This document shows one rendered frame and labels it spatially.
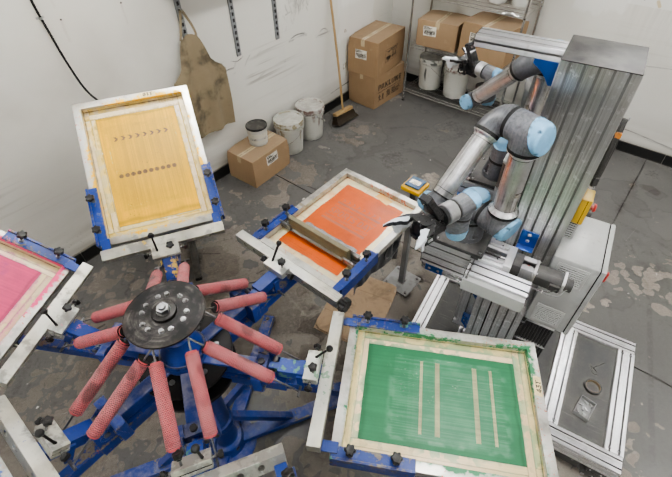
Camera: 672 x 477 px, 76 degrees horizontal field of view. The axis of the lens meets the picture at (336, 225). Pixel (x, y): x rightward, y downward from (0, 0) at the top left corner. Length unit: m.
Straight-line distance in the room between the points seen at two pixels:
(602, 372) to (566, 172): 1.56
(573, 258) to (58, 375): 3.11
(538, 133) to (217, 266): 2.71
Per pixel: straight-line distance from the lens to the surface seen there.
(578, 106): 1.77
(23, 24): 3.33
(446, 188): 1.63
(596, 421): 2.96
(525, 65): 2.12
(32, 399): 3.49
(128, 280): 3.78
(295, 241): 2.35
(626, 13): 5.05
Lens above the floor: 2.64
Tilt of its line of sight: 44 degrees down
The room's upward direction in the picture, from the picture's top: 1 degrees counter-clockwise
